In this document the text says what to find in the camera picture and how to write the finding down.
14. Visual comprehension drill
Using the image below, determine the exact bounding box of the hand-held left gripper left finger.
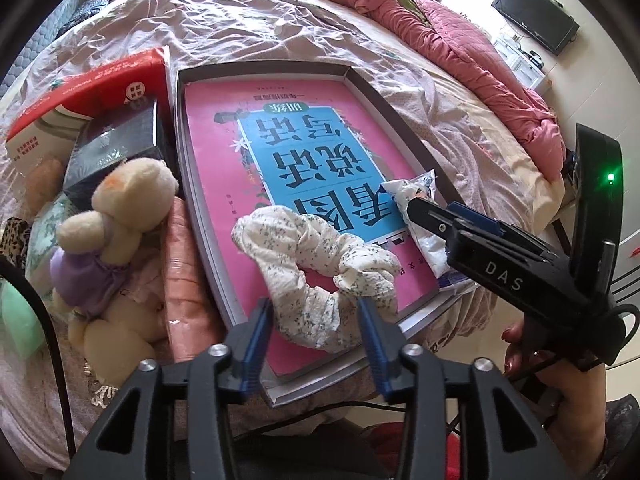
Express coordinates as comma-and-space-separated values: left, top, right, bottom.
65, 298, 275, 480

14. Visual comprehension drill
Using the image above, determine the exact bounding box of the cream plush toy purple outfit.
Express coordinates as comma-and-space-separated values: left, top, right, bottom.
50, 157, 181, 386

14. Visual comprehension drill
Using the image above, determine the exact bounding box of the grey shallow cardboard box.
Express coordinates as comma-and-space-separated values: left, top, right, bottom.
172, 60, 468, 407

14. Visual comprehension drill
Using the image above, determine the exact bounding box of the pale peach soft pad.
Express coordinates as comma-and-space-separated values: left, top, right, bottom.
25, 156, 67, 211

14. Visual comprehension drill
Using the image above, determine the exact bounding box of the red and white box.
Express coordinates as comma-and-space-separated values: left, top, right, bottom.
6, 47, 171, 171

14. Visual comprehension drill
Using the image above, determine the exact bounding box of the black cable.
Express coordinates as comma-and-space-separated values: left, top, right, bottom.
0, 255, 76, 463

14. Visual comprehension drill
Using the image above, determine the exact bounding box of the pink picture book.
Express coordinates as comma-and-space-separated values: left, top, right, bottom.
184, 79, 441, 377

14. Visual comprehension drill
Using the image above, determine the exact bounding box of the white cabinet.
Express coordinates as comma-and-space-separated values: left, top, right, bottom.
492, 32, 548, 91

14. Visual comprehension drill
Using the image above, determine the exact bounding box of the black television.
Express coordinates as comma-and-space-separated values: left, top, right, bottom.
491, 0, 581, 57

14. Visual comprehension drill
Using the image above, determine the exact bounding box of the white and blue packet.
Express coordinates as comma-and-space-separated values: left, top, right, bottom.
382, 170, 476, 293

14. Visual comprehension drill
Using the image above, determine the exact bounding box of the dark blue box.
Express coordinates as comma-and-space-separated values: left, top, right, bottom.
64, 102, 173, 211

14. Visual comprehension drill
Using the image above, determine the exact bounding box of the green tissue packet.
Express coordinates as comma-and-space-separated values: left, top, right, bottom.
25, 192, 76, 286

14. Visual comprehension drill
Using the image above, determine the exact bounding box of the blue patterned cushion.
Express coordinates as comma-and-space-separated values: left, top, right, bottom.
55, 0, 108, 41

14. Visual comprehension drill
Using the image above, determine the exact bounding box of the pink quilt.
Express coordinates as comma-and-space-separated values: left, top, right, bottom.
310, 0, 568, 183

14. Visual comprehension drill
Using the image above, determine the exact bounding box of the grey quilted headboard cover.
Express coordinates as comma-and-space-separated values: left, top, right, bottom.
0, 0, 88, 93

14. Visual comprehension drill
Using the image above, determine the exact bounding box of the person's right hand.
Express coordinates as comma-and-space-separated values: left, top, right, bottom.
502, 320, 609, 441

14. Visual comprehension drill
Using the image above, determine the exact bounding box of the white floral scrunchie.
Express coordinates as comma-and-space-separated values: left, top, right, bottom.
231, 206, 401, 350

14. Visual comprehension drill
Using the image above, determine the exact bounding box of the pink cloth packet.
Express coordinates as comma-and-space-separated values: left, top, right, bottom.
162, 197, 228, 363

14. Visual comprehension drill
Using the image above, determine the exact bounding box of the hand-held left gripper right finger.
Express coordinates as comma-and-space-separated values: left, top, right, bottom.
356, 296, 561, 480

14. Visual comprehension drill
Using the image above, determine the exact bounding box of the person's right forearm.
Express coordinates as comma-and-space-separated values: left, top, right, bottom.
565, 397, 640, 480

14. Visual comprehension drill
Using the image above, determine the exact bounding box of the leopard print scrunchie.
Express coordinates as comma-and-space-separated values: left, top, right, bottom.
0, 216, 33, 271

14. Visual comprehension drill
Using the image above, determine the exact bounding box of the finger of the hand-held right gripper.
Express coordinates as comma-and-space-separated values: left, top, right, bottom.
405, 196, 467, 244
446, 202, 505, 237

